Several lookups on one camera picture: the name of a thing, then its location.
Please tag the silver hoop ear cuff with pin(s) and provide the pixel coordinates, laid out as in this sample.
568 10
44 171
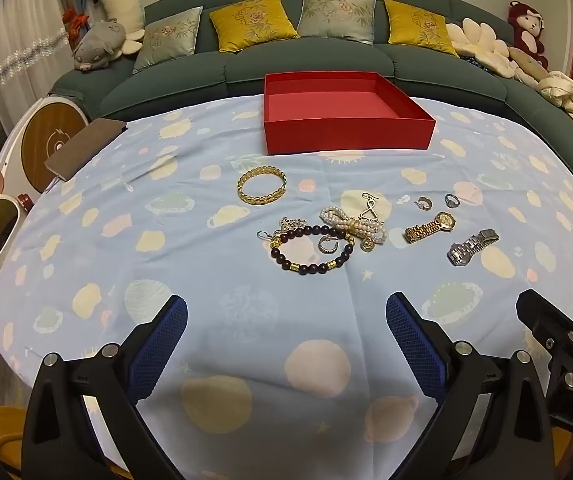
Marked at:
322 247

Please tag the silver hoop earring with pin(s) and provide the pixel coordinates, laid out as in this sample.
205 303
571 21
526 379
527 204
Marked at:
419 204

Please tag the cream flower-shaped cushion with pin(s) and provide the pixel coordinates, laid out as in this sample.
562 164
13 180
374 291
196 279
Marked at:
476 40

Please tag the small clear earring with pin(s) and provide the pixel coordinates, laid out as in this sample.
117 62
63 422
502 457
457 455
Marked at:
404 199

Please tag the yellow floral cushion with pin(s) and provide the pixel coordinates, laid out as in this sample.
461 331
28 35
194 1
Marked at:
419 27
251 22

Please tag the red monkey plush toy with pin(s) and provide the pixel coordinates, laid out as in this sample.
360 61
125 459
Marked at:
523 35

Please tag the brown notebook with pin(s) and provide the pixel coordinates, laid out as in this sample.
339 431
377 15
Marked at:
81 147

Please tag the white plush toy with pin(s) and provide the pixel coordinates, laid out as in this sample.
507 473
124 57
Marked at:
116 0

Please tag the green sofa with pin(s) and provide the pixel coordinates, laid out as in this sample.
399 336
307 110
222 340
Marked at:
306 60

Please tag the cream quilted blanket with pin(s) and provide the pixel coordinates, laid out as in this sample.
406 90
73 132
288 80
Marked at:
566 95

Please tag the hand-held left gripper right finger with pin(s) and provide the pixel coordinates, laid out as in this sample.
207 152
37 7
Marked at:
406 330

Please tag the silver wrist watch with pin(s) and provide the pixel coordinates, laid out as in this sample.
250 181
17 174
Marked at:
461 255

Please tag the white sheer curtain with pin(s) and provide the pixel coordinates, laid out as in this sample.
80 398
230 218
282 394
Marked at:
26 50

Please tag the tan plush toy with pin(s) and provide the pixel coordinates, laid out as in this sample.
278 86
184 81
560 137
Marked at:
528 62

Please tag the gold wrist watch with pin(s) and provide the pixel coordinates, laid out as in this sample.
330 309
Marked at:
444 220

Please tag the red knot ornament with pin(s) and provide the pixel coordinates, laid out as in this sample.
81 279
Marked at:
76 20

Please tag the round white wood-top device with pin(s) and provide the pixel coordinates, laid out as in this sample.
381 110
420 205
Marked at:
46 130

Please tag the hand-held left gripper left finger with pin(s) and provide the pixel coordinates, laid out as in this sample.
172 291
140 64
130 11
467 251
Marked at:
166 340

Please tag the silver triangle earring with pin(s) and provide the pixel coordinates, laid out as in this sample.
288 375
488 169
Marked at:
368 199

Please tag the blue patterned cloth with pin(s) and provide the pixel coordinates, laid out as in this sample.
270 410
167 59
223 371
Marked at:
476 62

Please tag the gold woven bangle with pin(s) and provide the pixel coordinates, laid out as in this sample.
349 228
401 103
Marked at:
262 200

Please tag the red cardboard box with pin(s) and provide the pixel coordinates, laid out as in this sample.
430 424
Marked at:
316 135

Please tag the grey-green floral cushion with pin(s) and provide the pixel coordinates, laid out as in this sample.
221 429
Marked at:
336 15
166 40

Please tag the grey pig plush toy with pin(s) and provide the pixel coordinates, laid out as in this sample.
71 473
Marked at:
96 42

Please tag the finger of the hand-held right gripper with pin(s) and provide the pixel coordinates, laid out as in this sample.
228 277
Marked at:
551 317

